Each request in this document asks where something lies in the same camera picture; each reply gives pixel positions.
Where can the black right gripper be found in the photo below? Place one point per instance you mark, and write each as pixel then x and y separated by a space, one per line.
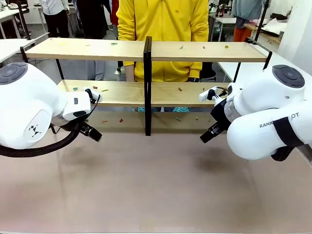
pixel 219 114

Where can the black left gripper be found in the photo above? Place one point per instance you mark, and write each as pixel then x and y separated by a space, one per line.
pixel 79 124

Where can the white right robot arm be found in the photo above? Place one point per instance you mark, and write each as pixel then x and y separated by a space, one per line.
pixel 263 97

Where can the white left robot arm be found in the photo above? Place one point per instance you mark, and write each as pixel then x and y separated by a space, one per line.
pixel 29 102

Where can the person's right hand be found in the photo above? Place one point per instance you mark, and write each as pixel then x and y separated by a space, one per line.
pixel 130 73

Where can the orange trousers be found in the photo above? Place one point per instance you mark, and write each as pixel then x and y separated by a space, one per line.
pixel 240 34

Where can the grey background table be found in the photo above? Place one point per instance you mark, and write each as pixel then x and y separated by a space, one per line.
pixel 224 24

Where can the wooden background desk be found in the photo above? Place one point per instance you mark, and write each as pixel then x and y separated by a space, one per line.
pixel 270 36

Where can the bystander in dark clothes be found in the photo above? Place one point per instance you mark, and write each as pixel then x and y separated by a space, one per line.
pixel 92 17

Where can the person in yellow hoodie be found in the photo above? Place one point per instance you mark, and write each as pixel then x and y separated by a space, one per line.
pixel 163 22

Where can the bystander in white shirt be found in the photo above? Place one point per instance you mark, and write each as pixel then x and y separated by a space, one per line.
pixel 56 17

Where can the black stand pole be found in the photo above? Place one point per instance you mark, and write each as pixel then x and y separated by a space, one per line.
pixel 24 22
pixel 262 19

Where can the white paper sheet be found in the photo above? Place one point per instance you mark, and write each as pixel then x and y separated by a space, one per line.
pixel 275 24

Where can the white background desk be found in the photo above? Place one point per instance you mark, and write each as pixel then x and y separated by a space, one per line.
pixel 9 14

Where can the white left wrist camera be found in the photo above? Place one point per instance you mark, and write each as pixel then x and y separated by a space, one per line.
pixel 93 93

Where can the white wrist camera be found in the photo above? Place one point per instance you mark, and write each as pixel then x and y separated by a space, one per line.
pixel 93 93
pixel 207 93

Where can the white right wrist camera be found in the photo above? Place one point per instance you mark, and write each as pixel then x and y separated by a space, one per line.
pixel 207 93

